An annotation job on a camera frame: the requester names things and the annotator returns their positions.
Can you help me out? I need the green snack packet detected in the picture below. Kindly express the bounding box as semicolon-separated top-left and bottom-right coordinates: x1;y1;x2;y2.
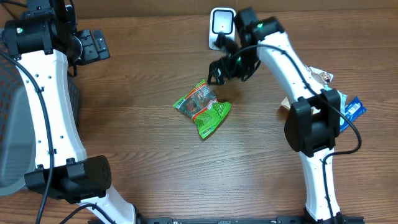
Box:
173;80;231;139

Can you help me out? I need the beige brown snack packet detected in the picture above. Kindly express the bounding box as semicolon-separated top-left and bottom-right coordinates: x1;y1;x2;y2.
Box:
280;65;333;110

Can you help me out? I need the light teal snack packet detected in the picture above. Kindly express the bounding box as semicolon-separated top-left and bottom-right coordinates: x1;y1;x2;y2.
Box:
324;85;347;114

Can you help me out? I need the blue snack bar wrapper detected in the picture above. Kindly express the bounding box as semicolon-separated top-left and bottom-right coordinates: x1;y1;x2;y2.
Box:
342;96;367;123

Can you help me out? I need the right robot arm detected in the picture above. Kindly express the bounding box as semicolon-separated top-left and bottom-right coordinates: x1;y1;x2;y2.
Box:
208;7;345;223

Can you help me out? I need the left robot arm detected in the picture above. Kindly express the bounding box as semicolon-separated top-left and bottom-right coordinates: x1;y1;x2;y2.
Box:
2;0;140;223

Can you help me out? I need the white barcode scanner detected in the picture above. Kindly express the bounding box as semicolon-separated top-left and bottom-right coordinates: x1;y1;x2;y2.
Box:
208;7;236;50

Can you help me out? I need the grey plastic mesh basket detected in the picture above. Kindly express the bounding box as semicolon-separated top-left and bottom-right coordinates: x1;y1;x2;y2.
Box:
1;50;87;199

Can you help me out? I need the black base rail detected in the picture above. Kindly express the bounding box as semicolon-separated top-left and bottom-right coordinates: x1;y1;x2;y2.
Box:
88;216;365;224

